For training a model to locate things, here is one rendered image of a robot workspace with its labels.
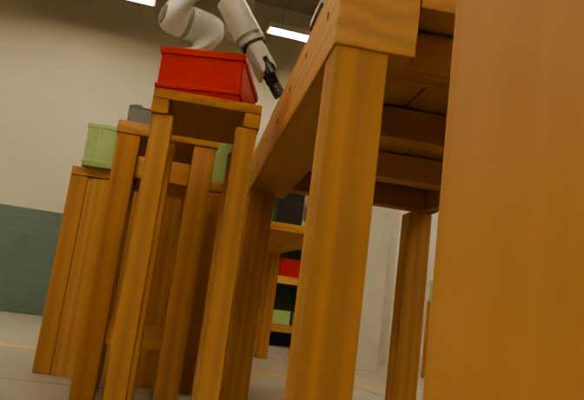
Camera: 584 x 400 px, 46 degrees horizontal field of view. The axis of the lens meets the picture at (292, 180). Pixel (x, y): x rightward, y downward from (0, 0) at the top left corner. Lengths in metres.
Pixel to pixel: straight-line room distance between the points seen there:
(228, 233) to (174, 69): 0.43
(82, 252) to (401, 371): 1.27
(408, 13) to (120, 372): 0.97
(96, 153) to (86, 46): 6.66
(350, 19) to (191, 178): 1.14
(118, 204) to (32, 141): 6.93
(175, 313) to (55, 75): 7.31
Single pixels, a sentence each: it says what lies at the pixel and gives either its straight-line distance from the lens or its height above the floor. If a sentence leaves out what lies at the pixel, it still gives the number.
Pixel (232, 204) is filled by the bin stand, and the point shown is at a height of 0.55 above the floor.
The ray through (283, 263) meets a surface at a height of 1.01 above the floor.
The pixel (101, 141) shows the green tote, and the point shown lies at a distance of 2.77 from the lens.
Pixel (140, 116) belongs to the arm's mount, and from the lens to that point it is 2.25.
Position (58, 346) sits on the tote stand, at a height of 0.10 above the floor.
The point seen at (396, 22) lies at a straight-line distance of 1.18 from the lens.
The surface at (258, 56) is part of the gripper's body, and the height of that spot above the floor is 1.03.
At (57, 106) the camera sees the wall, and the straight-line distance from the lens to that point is 9.14.
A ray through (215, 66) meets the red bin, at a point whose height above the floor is 0.88.
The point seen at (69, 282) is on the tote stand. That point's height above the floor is 0.34.
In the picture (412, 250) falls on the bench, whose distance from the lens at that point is 2.58.
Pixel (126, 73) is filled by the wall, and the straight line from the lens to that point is 9.27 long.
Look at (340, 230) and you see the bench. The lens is 1.06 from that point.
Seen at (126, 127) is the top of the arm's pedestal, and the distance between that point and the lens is 2.20.
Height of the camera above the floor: 0.30
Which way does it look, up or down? 12 degrees up
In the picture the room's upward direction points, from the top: 7 degrees clockwise
